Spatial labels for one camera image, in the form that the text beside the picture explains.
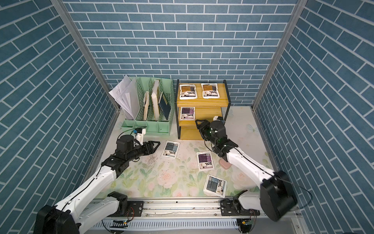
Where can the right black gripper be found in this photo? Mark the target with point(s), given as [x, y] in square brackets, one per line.
[204, 126]

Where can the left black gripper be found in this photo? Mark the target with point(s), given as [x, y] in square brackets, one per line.
[150, 149]

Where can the purple coffee bag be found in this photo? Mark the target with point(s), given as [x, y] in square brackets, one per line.
[205, 161]
[187, 114]

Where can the yellow coffee bag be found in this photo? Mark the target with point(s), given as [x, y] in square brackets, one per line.
[210, 90]
[187, 91]

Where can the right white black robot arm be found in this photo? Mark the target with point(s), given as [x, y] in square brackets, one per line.
[276, 197]

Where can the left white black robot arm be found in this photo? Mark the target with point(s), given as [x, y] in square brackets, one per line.
[71, 216]

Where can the wooden three-tier shelf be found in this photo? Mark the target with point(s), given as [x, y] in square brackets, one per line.
[205, 109]

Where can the dark blue book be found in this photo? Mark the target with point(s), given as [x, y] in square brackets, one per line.
[164, 105]

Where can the beige book thin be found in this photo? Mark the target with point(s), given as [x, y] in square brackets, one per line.
[146, 105]

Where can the green desk file organizer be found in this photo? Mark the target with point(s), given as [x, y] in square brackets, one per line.
[162, 127]

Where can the pink case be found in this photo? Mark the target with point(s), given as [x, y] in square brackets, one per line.
[224, 164]

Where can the beige book tall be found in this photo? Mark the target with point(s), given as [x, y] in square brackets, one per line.
[155, 99]

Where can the white papers in organizer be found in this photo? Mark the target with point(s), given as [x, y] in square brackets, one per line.
[125, 94]

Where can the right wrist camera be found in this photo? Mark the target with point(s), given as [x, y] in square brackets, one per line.
[218, 118]

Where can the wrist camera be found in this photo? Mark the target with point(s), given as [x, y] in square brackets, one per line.
[139, 134]
[218, 118]

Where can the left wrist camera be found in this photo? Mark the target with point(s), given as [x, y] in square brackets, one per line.
[139, 134]

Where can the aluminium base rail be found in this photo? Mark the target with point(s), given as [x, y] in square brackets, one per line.
[181, 208]

